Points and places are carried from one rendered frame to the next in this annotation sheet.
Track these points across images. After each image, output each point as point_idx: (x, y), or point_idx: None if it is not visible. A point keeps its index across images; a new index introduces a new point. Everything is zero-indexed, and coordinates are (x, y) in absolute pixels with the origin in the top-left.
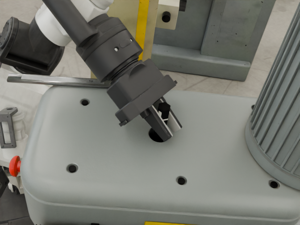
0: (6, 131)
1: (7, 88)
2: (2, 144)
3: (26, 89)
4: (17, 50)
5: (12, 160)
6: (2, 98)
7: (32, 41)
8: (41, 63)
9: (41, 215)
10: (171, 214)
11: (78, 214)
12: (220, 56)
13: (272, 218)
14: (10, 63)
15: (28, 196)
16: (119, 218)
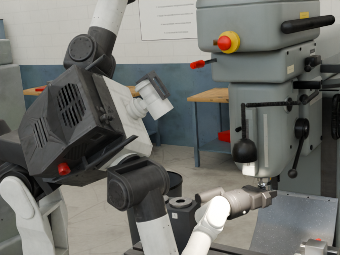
0: (154, 89)
1: (112, 84)
2: (163, 95)
3: (119, 84)
4: (99, 53)
5: (223, 36)
6: (115, 92)
7: (103, 45)
8: (105, 70)
9: (279, 20)
10: (303, 2)
11: (287, 11)
12: (11, 236)
13: (317, 1)
14: (95, 71)
15: (271, 7)
16: (295, 12)
